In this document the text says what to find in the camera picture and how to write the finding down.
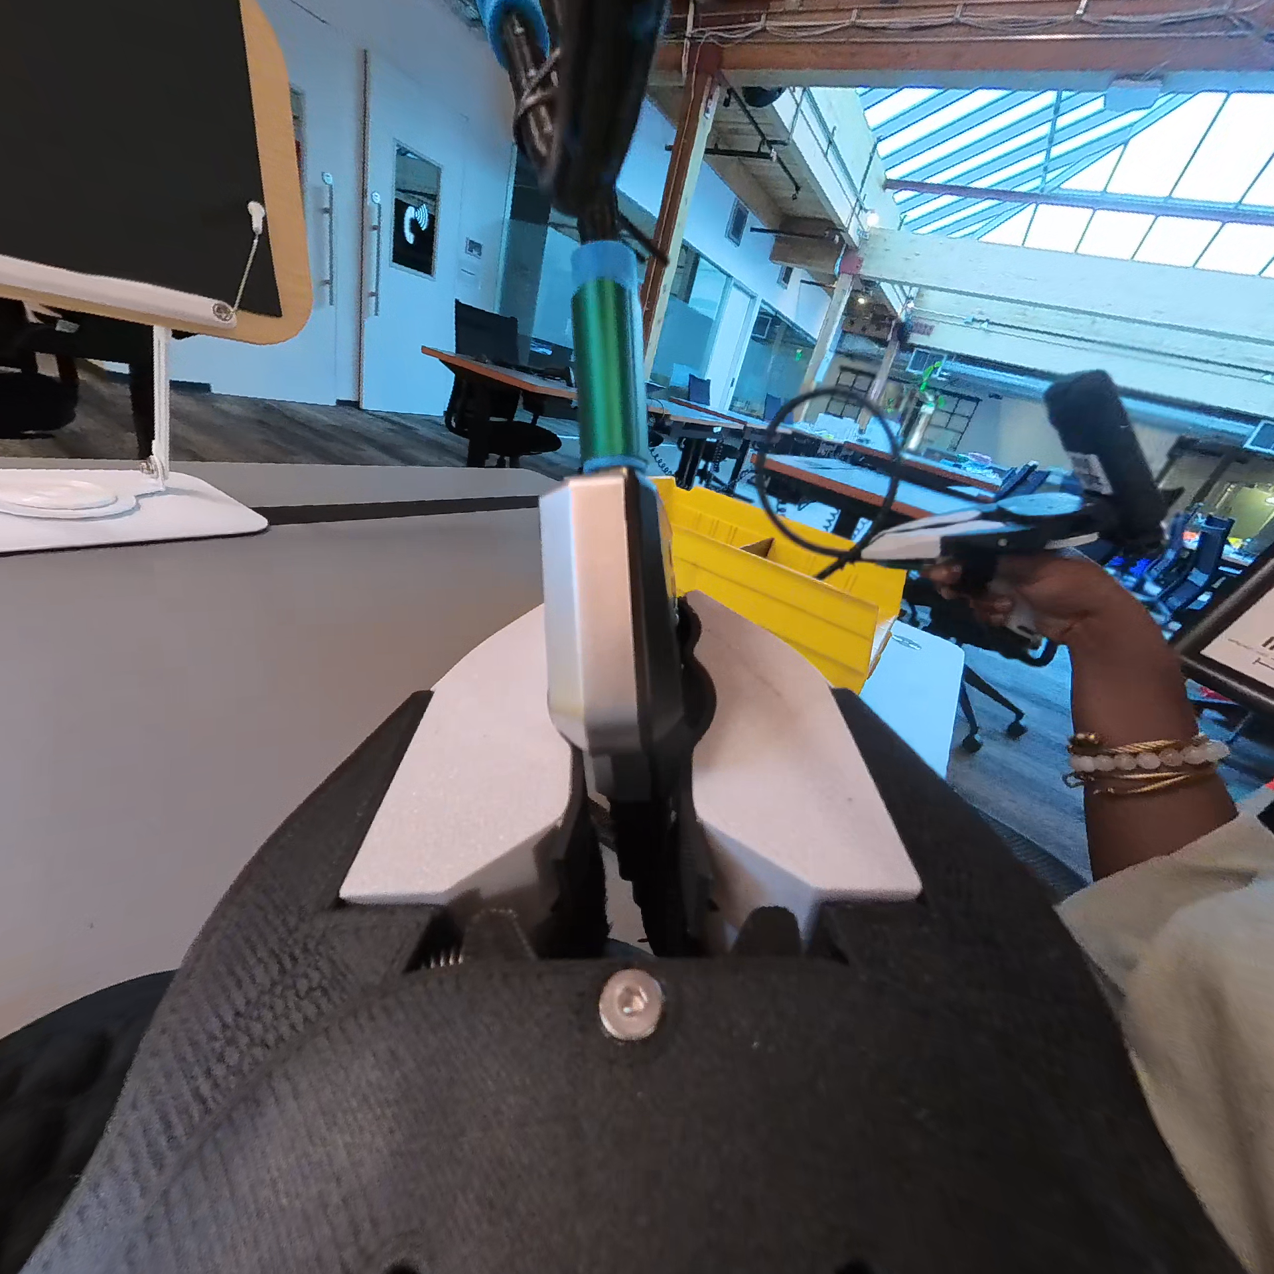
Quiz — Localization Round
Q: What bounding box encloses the gold bangle bracelet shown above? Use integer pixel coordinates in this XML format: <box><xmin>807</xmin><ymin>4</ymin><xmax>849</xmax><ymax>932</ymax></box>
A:
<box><xmin>1064</xmin><ymin>769</ymin><xmax>1224</xmax><ymax>801</ymax></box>

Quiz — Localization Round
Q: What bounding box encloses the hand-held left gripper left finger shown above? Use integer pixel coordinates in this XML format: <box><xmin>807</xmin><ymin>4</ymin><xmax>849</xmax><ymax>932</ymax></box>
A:
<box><xmin>339</xmin><ymin>602</ymin><xmax>610</xmax><ymax>957</ymax></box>

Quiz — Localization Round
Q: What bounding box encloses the black framed sign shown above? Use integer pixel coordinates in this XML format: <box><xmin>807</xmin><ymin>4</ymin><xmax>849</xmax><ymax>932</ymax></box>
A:
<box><xmin>1172</xmin><ymin>552</ymin><xmax>1274</xmax><ymax>721</ymax></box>

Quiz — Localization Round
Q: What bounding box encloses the long wooden office desk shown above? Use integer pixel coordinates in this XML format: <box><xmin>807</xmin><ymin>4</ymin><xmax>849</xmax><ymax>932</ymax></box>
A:
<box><xmin>752</xmin><ymin>438</ymin><xmax>1003</xmax><ymax>539</ymax></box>

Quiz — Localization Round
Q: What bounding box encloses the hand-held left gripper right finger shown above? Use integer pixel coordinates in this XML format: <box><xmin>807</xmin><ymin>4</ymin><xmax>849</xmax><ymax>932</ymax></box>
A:
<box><xmin>677</xmin><ymin>590</ymin><xmax>924</xmax><ymax>952</ymax></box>

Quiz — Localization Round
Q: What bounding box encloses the person's right forearm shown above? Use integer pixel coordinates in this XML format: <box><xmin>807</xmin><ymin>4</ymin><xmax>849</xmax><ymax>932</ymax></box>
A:
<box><xmin>1056</xmin><ymin>732</ymin><xmax>1274</xmax><ymax>1274</ymax></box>

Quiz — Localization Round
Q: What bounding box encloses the white board stand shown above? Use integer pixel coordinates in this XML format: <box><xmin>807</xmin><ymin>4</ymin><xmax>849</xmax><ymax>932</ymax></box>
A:
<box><xmin>0</xmin><ymin>323</ymin><xmax>271</xmax><ymax>556</ymax></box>

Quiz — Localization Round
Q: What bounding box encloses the white bead bracelet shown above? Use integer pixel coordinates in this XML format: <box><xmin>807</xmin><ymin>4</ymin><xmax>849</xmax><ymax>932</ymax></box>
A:
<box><xmin>1068</xmin><ymin>737</ymin><xmax>1233</xmax><ymax>781</ymax></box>

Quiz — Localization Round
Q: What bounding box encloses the person's right hand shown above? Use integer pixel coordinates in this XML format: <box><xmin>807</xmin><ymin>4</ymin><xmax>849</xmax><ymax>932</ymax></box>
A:
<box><xmin>931</xmin><ymin>550</ymin><xmax>1202</xmax><ymax>741</ymax></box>

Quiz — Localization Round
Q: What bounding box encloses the small white table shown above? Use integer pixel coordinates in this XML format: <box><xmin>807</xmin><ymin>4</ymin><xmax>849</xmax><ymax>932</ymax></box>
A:
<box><xmin>858</xmin><ymin>621</ymin><xmax>969</xmax><ymax>783</ymax></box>

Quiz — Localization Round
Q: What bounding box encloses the black board with wooden frame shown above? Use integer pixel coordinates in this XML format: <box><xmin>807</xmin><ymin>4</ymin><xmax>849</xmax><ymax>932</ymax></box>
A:
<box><xmin>0</xmin><ymin>0</ymin><xmax>316</xmax><ymax>347</ymax></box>

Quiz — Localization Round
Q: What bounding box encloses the yellow plastic bin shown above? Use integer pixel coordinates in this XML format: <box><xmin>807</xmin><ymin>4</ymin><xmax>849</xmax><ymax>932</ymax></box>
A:
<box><xmin>652</xmin><ymin>475</ymin><xmax>910</xmax><ymax>696</ymax></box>

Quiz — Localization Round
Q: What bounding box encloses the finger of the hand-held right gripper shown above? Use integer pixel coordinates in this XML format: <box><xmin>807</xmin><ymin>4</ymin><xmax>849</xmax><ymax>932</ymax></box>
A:
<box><xmin>862</xmin><ymin>506</ymin><xmax>1000</xmax><ymax>562</ymax></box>

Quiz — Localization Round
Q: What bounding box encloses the black office chair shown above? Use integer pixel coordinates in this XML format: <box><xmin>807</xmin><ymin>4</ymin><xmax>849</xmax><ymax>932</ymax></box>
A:
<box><xmin>443</xmin><ymin>299</ymin><xmax>566</xmax><ymax>470</ymax></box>

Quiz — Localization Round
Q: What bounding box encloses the black cable with green sleeve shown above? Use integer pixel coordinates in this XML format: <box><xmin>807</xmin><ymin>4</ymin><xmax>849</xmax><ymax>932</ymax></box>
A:
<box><xmin>478</xmin><ymin>0</ymin><xmax>671</xmax><ymax>482</ymax></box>

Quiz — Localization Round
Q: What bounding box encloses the black phone icon sign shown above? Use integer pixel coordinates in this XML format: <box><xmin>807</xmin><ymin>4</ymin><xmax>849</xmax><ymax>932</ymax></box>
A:
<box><xmin>391</xmin><ymin>142</ymin><xmax>444</xmax><ymax>279</ymax></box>

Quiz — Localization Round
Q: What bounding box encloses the dark cloth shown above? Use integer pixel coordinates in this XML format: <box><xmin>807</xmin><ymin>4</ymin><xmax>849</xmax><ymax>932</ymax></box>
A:
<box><xmin>0</xmin><ymin>970</ymin><xmax>180</xmax><ymax>1274</ymax></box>

